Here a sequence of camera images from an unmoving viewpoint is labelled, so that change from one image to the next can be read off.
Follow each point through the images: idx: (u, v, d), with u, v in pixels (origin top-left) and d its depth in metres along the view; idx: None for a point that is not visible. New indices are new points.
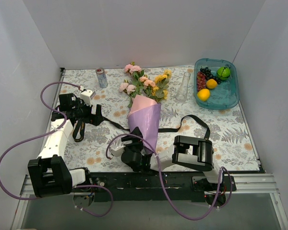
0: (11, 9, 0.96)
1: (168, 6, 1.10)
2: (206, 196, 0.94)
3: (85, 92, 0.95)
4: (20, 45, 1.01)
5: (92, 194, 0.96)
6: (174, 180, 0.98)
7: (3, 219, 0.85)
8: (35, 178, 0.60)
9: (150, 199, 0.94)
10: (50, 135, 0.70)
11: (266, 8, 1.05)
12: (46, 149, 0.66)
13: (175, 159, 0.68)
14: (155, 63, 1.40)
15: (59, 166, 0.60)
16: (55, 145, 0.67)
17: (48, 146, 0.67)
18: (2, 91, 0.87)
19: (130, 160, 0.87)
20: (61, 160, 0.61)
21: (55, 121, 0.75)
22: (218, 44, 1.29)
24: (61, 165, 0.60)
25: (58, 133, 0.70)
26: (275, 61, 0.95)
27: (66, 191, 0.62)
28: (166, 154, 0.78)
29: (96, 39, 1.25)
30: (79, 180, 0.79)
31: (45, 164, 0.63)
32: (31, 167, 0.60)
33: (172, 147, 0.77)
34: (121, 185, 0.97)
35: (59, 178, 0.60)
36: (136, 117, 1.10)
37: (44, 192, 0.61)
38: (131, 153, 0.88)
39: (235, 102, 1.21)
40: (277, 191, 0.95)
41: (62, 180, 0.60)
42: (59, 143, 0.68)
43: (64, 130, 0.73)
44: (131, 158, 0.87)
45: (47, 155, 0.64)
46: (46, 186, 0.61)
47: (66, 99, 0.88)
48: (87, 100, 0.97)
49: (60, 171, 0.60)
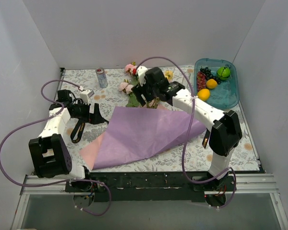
0: (11, 9, 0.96)
1: (168, 6, 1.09)
2: (206, 196, 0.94)
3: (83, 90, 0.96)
4: (20, 44, 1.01)
5: (92, 194, 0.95)
6: (174, 180, 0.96)
7: (3, 219, 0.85)
8: (35, 156, 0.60)
9: (150, 199, 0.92)
10: (49, 120, 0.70)
11: (266, 8, 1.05)
12: (45, 130, 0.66)
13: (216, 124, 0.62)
14: (155, 64, 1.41)
15: (60, 144, 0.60)
16: (55, 127, 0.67)
17: (48, 127, 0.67)
18: (2, 91, 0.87)
19: (150, 72, 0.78)
20: (60, 137, 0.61)
21: (54, 109, 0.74)
22: (218, 44, 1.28)
24: (60, 142, 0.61)
25: (57, 118, 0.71)
26: (276, 61, 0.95)
27: (66, 170, 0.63)
28: (207, 110, 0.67)
29: (96, 39, 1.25)
30: (79, 175, 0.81)
31: (45, 143, 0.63)
32: (31, 146, 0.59)
33: (220, 113, 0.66)
34: (121, 185, 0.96)
35: (60, 154, 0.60)
36: (144, 115, 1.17)
37: (46, 171, 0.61)
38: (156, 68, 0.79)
39: (235, 102, 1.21)
40: (277, 191, 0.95)
41: (62, 157, 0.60)
42: (57, 125, 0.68)
43: (63, 114, 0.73)
44: (154, 71, 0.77)
45: (47, 134, 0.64)
46: (46, 164, 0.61)
47: (64, 95, 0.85)
48: (85, 99, 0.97)
49: (60, 148, 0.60)
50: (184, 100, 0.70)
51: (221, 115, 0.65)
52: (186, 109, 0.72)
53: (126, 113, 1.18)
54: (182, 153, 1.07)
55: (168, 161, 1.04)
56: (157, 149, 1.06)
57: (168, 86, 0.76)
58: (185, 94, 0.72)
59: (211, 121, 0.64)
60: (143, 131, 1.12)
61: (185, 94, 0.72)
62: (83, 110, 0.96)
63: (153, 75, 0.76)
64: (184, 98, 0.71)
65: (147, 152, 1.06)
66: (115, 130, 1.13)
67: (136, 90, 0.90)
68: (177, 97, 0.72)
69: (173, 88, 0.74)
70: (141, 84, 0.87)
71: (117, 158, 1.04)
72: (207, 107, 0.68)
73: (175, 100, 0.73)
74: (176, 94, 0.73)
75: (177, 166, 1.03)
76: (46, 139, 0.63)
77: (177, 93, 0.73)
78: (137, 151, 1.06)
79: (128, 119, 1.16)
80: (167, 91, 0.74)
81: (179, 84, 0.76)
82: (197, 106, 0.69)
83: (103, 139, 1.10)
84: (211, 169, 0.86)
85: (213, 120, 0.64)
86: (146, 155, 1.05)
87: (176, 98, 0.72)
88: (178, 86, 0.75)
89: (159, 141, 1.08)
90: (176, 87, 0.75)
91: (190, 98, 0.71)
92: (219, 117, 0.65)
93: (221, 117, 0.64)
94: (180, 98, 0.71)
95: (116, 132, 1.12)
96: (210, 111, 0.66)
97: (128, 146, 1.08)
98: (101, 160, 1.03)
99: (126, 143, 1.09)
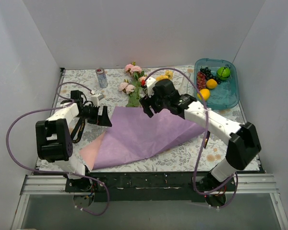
0: (11, 9, 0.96)
1: (168, 6, 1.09)
2: (206, 196, 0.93)
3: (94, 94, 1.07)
4: (20, 44, 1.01)
5: (92, 194, 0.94)
6: (174, 180, 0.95)
7: (3, 219, 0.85)
8: (40, 137, 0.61)
9: (151, 199, 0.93)
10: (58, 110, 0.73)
11: (266, 8, 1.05)
12: (54, 115, 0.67)
13: (233, 140, 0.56)
14: (155, 64, 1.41)
15: (64, 128, 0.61)
16: (62, 114, 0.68)
17: (56, 114, 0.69)
18: (2, 91, 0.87)
19: (159, 85, 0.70)
20: (65, 121, 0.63)
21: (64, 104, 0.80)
22: (218, 44, 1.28)
24: (65, 126, 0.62)
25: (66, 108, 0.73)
26: (276, 61, 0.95)
27: (65, 155, 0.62)
28: (222, 123, 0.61)
29: (96, 39, 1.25)
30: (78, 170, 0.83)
31: (51, 127, 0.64)
32: (38, 127, 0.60)
33: (236, 125, 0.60)
34: (121, 185, 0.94)
35: (64, 137, 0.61)
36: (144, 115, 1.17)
37: (48, 154, 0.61)
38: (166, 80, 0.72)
39: (235, 102, 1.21)
40: (277, 191, 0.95)
41: (64, 141, 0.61)
42: (65, 113, 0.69)
43: (73, 107, 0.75)
44: (164, 83, 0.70)
45: (54, 119, 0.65)
46: (48, 146, 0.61)
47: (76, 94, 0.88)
48: (95, 102, 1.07)
49: (63, 132, 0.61)
50: (197, 113, 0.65)
51: (237, 127, 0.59)
52: (199, 122, 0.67)
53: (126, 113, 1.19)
54: (182, 153, 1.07)
55: (168, 161, 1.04)
56: (157, 149, 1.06)
57: (179, 98, 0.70)
58: (197, 107, 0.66)
59: (228, 135, 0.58)
60: (144, 131, 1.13)
61: (197, 107, 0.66)
62: (92, 112, 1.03)
63: (164, 88, 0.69)
64: (197, 111, 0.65)
65: (147, 152, 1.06)
66: (115, 130, 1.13)
67: (144, 105, 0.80)
68: (189, 110, 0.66)
69: (185, 101, 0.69)
70: (150, 95, 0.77)
71: (117, 158, 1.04)
72: (222, 119, 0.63)
73: (187, 113, 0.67)
74: (187, 107, 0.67)
75: (177, 166, 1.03)
76: (52, 123, 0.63)
77: (189, 107, 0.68)
78: (137, 150, 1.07)
79: (128, 120, 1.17)
80: (179, 104, 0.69)
81: (190, 96, 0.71)
82: (211, 119, 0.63)
83: (103, 139, 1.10)
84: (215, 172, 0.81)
85: (229, 132, 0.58)
86: (146, 155, 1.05)
87: (189, 111, 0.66)
88: (189, 98, 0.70)
89: (159, 141, 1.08)
90: (187, 99, 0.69)
91: (203, 110, 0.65)
92: (236, 129, 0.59)
93: (237, 130, 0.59)
94: (192, 111, 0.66)
95: (116, 132, 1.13)
96: (225, 124, 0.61)
97: (128, 146, 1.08)
98: (101, 160, 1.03)
99: (126, 143, 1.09)
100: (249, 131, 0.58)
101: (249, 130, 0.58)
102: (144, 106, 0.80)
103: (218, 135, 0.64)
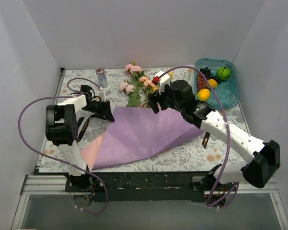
0: (11, 9, 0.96)
1: (168, 5, 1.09)
2: (206, 196, 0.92)
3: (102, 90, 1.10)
4: (19, 44, 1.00)
5: (92, 194, 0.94)
6: (174, 180, 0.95)
7: (3, 219, 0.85)
8: (49, 119, 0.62)
9: (151, 199, 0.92)
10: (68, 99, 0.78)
11: (266, 8, 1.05)
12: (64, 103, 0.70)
13: (257, 161, 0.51)
14: (155, 64, 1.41)
15: (71, 112, 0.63)
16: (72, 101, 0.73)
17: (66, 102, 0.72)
18: (2, 91, 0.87)
19: (177, 89, 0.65)
20: (73, 107, 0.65)
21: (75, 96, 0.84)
22: (218, 44, 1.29)
24: (73, 110, 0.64)
25: (76, 98, 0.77)
26: (275, 61, 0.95)
27: (72, 137, 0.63)
28: (244, 139, 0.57)
29: (96, 39, 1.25)
30: (81, 163, 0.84)
31: (59, 112, 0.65)
32: (47, 110, 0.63)
33: (260, 142, 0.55)
34: (121, 185, 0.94)
35: (70, 120, 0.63)
36: (145, 115, 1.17)
37: (55, 135, 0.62)
38: (185, 84, 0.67)
39: (235, 102, 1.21)
40: (277, 191, 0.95)
41: (71, 123, 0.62)
42: (74, 101, 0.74)
43: (82, 97, 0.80)
44: (182, 87, 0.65)
45: (63, 104, 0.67)
46: (56, 127, 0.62)
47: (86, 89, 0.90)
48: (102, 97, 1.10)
49: (71, 116, 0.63)
50: (216, 125, 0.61)
51: (261, 145, 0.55)
52: (218, 134, 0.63)
53: (126, 113, 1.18)
54: (182, 153, 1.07)
55: (168, 161, 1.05)
56: (157, 149, 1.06)
57: (196, 106, 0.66)
58: (216, 118, 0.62)
59: (251, 154, 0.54)
60: (144, 131, 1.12)
61: (217, 118, 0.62)
62: (100, 107, 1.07)
63: (181, 93, 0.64)
64: (216, 122, 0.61)
65: (147, 152, 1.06)
66: (115, 130, 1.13)
67: (153, 102, 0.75)
68: (208, 120, 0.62)
69: (202, 110, 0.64)
70: (160, 92, 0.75)
71: (117, 158, 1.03)
72: (243, 133, 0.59)
73: (205, 124, 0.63)
74: (206, 117, 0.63)
75: (177, 166, 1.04)
76: (60, 108, 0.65)
77: (207, 117, 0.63)
78: (137, 151, 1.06)
79: (129, 119, 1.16)
80: (195, 112, 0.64)
81: (208, 105, 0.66)
82: (231, 133, 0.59)
83: (103, 139, 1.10)
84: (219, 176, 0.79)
85: (253, 151, 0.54)
86: (146, 155, 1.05)
87: (207, 123, 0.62)
88: (207, 107, 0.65)
89: (159, 141, 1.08)
90: (205, 108, 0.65)
91: (223, 123, 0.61)
92: (260, 148, 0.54)
93: (261, 148, 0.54)
94: (211, 124, 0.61)
95: (116, 132, 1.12)
96: (247, 141, 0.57)
97: (129, 146, 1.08)
98: (101, 160, 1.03)
99: (126, 143, 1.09)
100: (273, 150, 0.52)
101: (273, 148, 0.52)
102: (151, 102, 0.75)
103: (239, 151, 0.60)
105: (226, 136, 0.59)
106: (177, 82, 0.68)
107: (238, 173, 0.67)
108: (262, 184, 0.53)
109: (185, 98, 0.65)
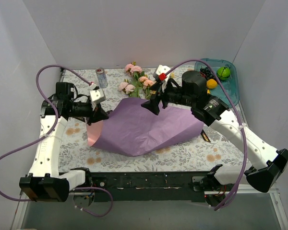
0: (11, 9, 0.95)
1: (168, 6, 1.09)
2: (206, 196, 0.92)
3: (92, 92, 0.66)
4: (20, 45, 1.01)
5: (92, 194, 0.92)
6: (174, 180, 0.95)
7: (4, 219, 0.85)
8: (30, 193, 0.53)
9: (150, 199, 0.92)
10: (40, 143, 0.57)
11: (266, 8, 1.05)
12: (37, 163, 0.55)
13: (271, 172, 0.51)
14: (155, 64, 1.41)
15: (53, 189, 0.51)
16: (48, 159, 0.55)
17: (39, 159, 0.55)
18: (2, 92, 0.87)
19: (191, 82, 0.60)
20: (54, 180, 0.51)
21: (46, 118, 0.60)
22: (218, 44, 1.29)
24: (54, 187, 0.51)
25: (50, 142, 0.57)
26: (276, 62, 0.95)
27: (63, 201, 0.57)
28: (258, 145, 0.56)
29: (96, 39, 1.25)
30: (79, 181, 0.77)
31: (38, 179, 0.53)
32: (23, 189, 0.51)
33: (273, 150, 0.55)
34: (121, 185, 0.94)
35: (56, 195, 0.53)
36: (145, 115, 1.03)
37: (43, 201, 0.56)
38: (198, 76, 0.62)
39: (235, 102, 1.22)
40: (277, 191, 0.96)
41: (58, 197, 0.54)
42: (50, 156, 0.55)
43: (56, 132, 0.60)
44: (196, 80, 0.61)
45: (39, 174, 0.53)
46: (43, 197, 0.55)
47: (64, 88, 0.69)
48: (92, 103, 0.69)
49: (55, 192, 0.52)
50: (230, 127, 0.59)
51: (275, 155, 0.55)
52: (229, 136, 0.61)
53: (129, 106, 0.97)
54: (182, 153, 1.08)
55: (168, 161, 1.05)
56: (151, 148, 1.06)
57: (207, 102, 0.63)
58: (230, 120, 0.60)
59: (265, 163, 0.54)
60: (141, 131, 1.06)
61: (231, 119, 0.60)
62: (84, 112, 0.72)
63: (195, 86, 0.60)
64: (230, 124, 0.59)
65: (141, 151, 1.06)
66: (109, 130, 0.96)
67: (154, 102, 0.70)
68: (222, 121, 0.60)
69: (215, 107, 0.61)
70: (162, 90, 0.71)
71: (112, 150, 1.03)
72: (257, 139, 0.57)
73: (218, 124, 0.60)
74: (220, 117, 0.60)
75: (177, 165, 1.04)
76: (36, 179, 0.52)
77: (221, 116, 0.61)
78: (131, 148, 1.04)
79: (130, 115, 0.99)
80: (206, 109, 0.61)
81: (221, 102, 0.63)
82: (246, 139, 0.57)
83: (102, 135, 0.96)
84: (220, 178, 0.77)
85: (267, 160, 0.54)
86: (140, 154, 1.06)
87: (221, 123, 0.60)
88: (221, 105, 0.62)
89: (153, 139, 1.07)
90: (218, 105, 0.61)
91: (237, 125, 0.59)
92: (273, 157, 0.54)
93: (275, 157, 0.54)
94: (224, 125, 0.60)
95: (111, 132, 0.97)
96: (261, 148, 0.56)
97: (125, 146, 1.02)
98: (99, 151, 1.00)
99: (123, 143, 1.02)
100: (286, 160, 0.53)
101: (285, 158, 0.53)
102: (154, 104, 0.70)
103: (248, 156, 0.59)
105: (241, 140, 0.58)
106: (192, 72, 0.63)
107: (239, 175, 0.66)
108: (266, 190, 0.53)
109: (197, 92, 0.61)
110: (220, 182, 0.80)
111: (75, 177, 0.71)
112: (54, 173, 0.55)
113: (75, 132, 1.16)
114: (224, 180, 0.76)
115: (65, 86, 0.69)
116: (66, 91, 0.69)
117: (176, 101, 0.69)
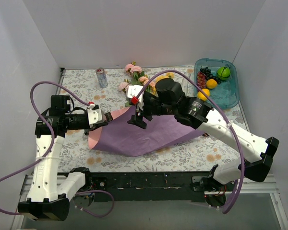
0: (11, 9, 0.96)
1: (167, 6, 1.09)
2: (206, 196, 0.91)
3: (91, 114, 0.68)
4: (20, 45, 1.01)
5: (92, 194, 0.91)
6: (174, 180, 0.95)
7: (4, 219, 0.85)
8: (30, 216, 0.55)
9: (150, 200, 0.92)
10: (37, 165, 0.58)
11: (266, 8, 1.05)
12: (35, 187, 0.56)
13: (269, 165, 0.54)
14: (155, 64, 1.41)
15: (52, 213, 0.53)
16: (45, 183, 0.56)
17: (37, 183, 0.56)
18: (2, 91, 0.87)
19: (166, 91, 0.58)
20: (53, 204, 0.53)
21: (42, 138, 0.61)
22: (218, 44, 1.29)
24: (54, 210, 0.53)
25: (47, 165, 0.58)
26: (275, 61, 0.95)
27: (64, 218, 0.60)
28: (248, 140, 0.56)
29: (96, 39, 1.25)
30: (80, 184, 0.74)
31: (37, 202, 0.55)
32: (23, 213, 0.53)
33: (263, 141, 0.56)
34: (121, 185, 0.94)
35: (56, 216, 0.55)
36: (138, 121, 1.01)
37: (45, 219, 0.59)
38: (171, 82, 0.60)
39: (235, 102, 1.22)
40: (277, 191, 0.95)
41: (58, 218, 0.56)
42: (48, 179, 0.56)
43: (53, 153, 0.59)
44: (171, 87, 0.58)
45: (37, 198, 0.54)
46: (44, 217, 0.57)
47: (59, 103, 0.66)
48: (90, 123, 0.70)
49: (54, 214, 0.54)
50: (218, 127, 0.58)
51: (266, 145, 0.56)
52: (220, 136, 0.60)
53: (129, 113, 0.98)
54: (182, 153, 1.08)
55: (168, 161, 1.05)
56: (151, 149, 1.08)
57: (190, 105, 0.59)
58: (217, 120, 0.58)
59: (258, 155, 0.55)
60: (140, 134, 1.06)
61: (217, 119, 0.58)
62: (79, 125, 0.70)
63: (171, 94, 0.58)
64: (217, 124, 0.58)
65: (142, 152, 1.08)
66: (109, 132, 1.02)
67: (137, 121, 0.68)
68: (210, 123, 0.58)
69: (199, 109, 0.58)
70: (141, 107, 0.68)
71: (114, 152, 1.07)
72: (246, 134, 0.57)
73: (206, 126, 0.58)
74: (206, 119, 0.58)
75: (177, 165, 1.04)
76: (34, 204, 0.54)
77: (207, 118, 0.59)
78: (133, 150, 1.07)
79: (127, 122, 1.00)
80: (191, 113, 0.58)
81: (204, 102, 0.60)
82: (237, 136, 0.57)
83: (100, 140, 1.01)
84: (219, 177, 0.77)
85: (260, 153, 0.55)
86: (140, 154, 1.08)
87: (209, 125, 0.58)
88: (204, 106, 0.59)
89: (154, 139, 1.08)
90: (202, 107, 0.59)
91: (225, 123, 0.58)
92: (265, 147, 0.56)
93: (266, 148, 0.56)
94: (213, 126, 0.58)
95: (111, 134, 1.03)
96: (252, 142, 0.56)
97: (125, 148, 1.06)
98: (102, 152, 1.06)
99: (123, 145, 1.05)
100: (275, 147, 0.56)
101: (275, 146, 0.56)
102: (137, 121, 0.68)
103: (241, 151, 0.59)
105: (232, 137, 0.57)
106: (165, 81, 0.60)
107: (236, 172, 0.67)
108: (263, 179, 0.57)
109: (176, 99, 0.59)
110: (220, 182, 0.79)
111: (76, 183, 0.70)
112: (54, 196, 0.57)
113: (75, 132, 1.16)
114: (223, 179, 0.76)
115: (61, 101, 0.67)
116: (62, 106, 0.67)
117: (159, 113, 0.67)
